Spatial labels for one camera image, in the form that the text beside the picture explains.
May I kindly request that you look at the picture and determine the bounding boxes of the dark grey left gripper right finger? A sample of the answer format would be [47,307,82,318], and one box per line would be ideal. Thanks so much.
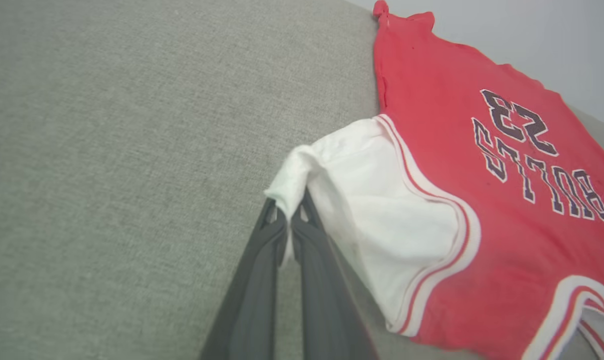
[291,187,380,360]

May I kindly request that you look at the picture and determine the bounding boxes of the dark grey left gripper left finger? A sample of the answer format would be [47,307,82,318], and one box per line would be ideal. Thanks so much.
[199,197,288,360]

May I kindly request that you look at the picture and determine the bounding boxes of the grey fabric sofa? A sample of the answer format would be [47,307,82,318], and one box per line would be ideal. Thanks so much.
[0,0,604,360]

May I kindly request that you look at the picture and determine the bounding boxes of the red and white basketball jersey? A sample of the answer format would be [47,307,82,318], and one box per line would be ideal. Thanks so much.
[264,0,604,360]

